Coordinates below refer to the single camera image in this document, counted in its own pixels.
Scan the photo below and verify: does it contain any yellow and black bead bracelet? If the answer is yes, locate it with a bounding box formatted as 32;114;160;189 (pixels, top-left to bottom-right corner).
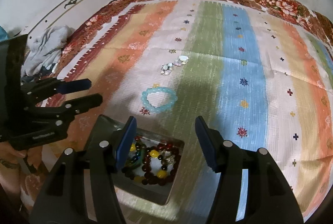
128;142;180;184

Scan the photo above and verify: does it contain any grey metal jewelry box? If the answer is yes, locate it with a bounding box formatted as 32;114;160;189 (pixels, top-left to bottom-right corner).
86;115;185;205

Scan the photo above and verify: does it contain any person's left hand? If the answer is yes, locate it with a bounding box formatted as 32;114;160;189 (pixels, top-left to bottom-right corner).
1;142;42;173

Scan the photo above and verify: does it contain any grey crumpled cloth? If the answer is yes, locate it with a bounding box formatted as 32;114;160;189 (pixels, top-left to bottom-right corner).
21;25;72;77

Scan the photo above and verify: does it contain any white headboard panel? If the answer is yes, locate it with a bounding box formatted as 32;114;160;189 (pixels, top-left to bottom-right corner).
19;0;111;41

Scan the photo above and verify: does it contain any striped colourful bed cover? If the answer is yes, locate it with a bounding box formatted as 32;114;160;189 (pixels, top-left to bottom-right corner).
43;0;332;223

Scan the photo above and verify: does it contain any red floral bedsheet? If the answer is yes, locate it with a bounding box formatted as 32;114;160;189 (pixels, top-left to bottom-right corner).
45;0;332;161

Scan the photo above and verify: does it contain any dark red bead bracelet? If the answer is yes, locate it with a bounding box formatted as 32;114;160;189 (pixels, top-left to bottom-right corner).
121;140;182;186

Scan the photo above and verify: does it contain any light blue bead bracelet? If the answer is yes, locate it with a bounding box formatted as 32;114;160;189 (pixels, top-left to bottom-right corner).
140;86;178;114

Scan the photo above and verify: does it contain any white gemstone bracelet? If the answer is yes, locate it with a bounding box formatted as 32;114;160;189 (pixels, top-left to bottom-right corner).
160;55;190;76

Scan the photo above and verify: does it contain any silver ring in box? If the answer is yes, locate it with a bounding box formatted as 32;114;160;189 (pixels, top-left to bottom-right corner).
161;150;178;165

